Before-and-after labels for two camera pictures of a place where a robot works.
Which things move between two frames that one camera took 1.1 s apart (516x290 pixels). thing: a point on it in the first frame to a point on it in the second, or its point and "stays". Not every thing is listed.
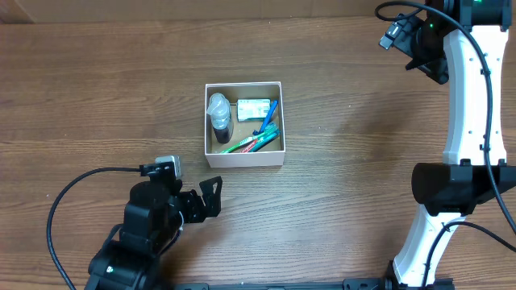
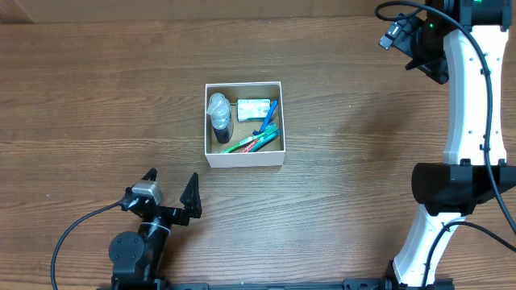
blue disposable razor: [272, 110] stays
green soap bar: [252, 109] stays
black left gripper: [213, 200] to [192, 204]
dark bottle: [219, 111] stays
